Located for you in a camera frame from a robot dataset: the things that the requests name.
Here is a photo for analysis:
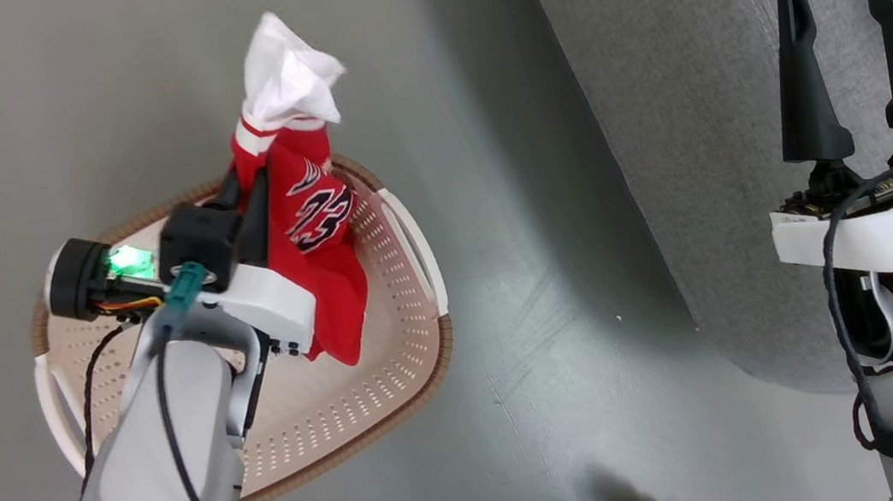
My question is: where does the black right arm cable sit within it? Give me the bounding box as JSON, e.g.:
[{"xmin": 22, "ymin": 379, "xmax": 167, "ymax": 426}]
[{"xmin": 810, "ymin": 171, "xmax": 893, "ymax": 479}]

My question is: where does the black left camera cable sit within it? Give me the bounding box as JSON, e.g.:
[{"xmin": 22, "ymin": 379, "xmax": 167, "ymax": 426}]
[{"xmin": 148, "ymin": 315, "xmax": 249, "ymax": 501}]

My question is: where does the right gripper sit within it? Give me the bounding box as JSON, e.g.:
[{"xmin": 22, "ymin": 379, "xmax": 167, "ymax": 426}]
[{"xmin": 740, "ymin": 0, "xmax": 893, "ymax": 290}]

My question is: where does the cream laundry basket brown rim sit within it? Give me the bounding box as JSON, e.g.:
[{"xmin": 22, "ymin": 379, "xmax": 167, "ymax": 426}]
[{"xmin": 11, "ymin": 143, "xmax": 474, "ymax": 501}]

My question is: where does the grey fabric sofa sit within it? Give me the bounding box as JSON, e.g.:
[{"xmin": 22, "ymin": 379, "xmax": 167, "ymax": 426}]
[{"xmin": 515, "ymin": 0, "xmax": 893, "ymax": 429}]

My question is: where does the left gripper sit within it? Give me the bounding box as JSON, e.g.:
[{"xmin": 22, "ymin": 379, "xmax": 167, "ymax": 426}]
[{"xmin": 32, "ymin": 160, "xmax": 325, "ymax": 391}]

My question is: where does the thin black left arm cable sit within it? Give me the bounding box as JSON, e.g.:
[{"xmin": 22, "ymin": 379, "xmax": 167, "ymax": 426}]
[{"xmin": 38, "ymin": 323, "xmax": 151, "ymax": 501}]

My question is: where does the red shorts white lining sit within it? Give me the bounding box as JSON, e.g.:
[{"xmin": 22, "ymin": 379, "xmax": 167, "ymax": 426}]
[{"xmin": 213, "ymin": 2, "xmax": 386, "ymax": 378}]

